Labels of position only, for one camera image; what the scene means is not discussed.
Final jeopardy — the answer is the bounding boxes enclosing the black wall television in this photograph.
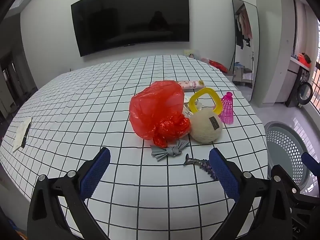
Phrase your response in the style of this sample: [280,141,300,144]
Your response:
[71,0,190,57]

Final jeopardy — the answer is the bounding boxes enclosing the black pen on paper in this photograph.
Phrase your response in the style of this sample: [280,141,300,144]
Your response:
[12,117,33,153]

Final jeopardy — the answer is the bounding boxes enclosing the cream plush ball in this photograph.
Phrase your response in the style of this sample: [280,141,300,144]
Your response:
[189,109,223,144]

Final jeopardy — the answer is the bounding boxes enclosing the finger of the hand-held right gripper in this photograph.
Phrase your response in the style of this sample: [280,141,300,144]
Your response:
[301,152,320,173]

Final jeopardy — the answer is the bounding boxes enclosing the white grid tablecloth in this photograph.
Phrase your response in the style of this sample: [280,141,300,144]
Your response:
[0,54,269,240]

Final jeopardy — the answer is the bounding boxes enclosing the pink plastic shuttlecock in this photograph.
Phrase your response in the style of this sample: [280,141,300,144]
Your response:
[218,92,235,125]

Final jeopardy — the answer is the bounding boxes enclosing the tall standing mirror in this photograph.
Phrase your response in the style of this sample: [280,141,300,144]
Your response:
[231,0,260,102]

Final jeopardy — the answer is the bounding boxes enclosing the pink snack packet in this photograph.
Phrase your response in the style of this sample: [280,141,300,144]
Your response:
[150,79,205,92]

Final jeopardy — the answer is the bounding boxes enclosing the yellow square plastic ring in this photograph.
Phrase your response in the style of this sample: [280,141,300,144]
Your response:
[188,87,223,117]

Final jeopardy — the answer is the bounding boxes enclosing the red box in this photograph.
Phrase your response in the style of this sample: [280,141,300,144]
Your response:
[297,53,312,68]

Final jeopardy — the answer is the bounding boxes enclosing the red plastic bag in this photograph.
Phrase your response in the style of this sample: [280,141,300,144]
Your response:
[129,80,192,148]

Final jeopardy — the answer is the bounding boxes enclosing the pink and red bag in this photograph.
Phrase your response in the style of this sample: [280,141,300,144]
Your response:
[200,57,229,73]

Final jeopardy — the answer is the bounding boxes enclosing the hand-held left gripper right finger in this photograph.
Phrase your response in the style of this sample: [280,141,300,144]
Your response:
[209,147,293,240]

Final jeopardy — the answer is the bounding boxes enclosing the washing machine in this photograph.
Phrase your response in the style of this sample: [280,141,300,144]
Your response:
[286,67,314,108]

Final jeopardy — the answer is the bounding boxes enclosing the crumpled white paper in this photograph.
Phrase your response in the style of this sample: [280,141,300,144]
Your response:
[183,102,194,118]

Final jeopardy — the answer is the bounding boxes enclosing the small purple shark toy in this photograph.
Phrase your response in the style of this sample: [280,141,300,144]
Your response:
[183,154,218,180]

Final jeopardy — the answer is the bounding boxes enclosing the grey ribbon bow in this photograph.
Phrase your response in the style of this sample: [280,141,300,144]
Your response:
[150,139,190,162]

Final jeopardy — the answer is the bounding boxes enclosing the grey perforated basket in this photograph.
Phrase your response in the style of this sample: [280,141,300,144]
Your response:
[264,121,316,196]

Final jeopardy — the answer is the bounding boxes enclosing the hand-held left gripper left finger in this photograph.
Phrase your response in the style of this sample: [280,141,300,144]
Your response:
[27,147,112,240]

